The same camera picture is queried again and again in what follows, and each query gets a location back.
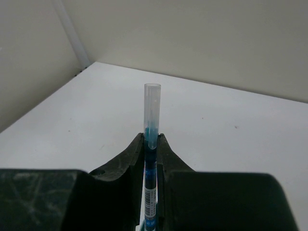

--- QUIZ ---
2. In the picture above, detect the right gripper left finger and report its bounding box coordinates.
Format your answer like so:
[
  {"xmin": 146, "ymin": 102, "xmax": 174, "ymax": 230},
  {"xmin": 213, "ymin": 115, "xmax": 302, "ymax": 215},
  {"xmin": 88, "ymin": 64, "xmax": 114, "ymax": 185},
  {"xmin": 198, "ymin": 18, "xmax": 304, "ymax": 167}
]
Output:
[{"xmin": 0, "ymin": 134, "xmax": 144, "ymax": 231}]

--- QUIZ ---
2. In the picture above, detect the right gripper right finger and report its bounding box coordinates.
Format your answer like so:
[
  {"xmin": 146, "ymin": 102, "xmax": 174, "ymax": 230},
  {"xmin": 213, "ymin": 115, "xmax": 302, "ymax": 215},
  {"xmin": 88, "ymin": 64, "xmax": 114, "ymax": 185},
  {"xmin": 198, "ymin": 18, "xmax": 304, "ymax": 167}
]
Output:
[{"xmin": 157, "ymin": 134, "xmax": 298, "ymax": 231}]

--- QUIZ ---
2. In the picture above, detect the blue gel pen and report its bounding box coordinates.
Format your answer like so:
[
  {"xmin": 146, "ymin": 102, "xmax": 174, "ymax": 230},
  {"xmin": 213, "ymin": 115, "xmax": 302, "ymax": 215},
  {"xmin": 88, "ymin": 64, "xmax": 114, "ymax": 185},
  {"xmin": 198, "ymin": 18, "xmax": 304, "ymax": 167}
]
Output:
[{"xmin": 143, "ymin": 83, "xmax": 161, "ymax": 231}]

